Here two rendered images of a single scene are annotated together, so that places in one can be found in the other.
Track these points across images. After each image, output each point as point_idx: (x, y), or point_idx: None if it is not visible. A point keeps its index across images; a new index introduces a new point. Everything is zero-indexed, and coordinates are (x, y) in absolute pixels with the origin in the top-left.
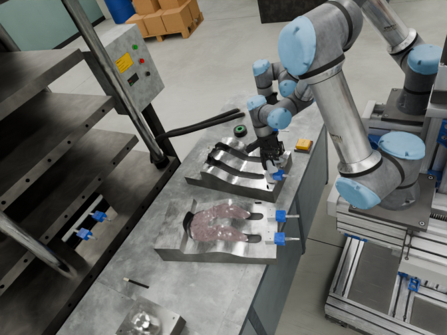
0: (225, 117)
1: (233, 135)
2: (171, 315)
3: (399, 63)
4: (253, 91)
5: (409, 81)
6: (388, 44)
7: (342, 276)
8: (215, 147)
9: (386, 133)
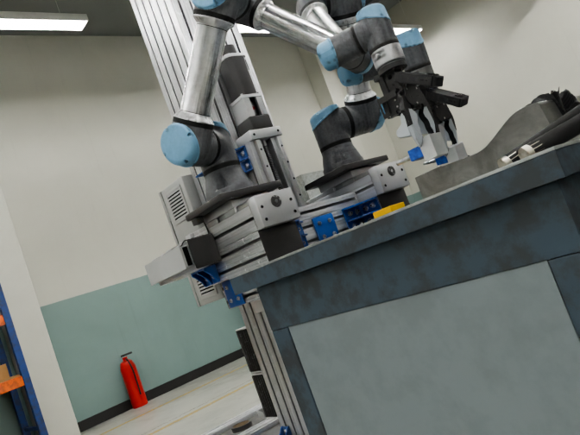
0: (562, 117)
1: None
2: None
3: (216, 141)
4: (452, 187)
5: (235, 150)
6: (211, 111)
7: None
8: (553, 99)
9: (325, 107)
